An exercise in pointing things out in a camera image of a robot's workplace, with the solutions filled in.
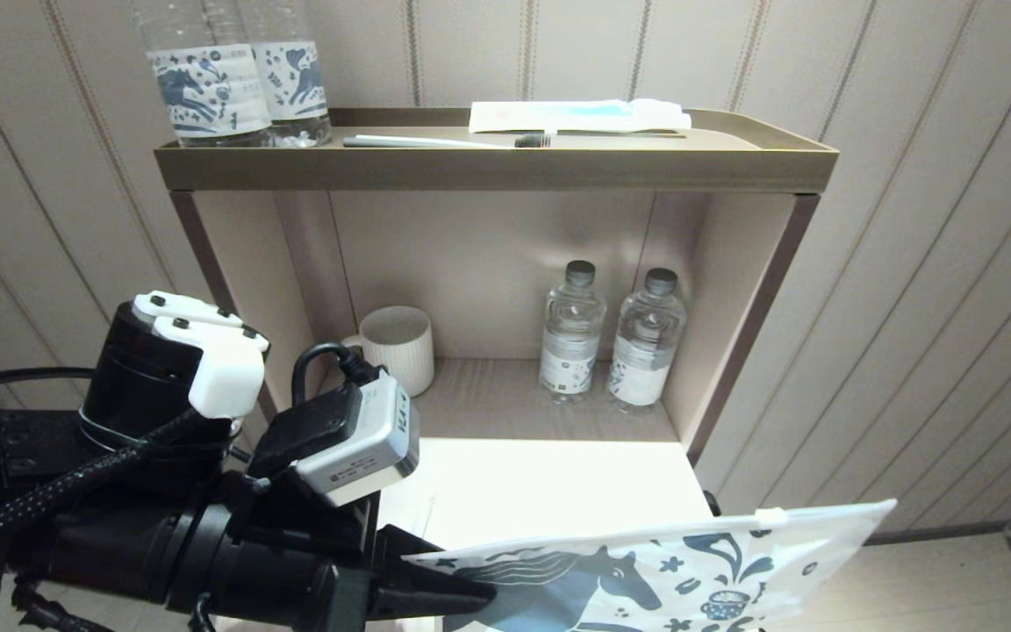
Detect horse print zipper pouch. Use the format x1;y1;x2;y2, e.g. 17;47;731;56
402;499;898;632

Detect white ribbed mug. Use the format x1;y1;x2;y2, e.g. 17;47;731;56
341;305;434;398

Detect small clear water bottle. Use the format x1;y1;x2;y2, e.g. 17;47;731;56
608;268;687;413
539;260;607;405

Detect beige shelf unit brown tray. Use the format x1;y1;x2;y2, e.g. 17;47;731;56
154;107;840;466

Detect grey toothbrush black bristles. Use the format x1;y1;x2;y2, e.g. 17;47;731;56
343;133;553;150

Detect wrapped toothbrush white packet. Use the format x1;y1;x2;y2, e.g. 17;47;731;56
469;99;692;134

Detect clear bottle blue horse label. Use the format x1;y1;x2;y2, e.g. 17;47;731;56
130;0;274;148
238;0;333;148

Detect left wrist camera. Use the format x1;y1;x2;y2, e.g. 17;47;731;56
247;373;421;508

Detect thin black left camera cable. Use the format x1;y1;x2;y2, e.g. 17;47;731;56
0;342;384;409

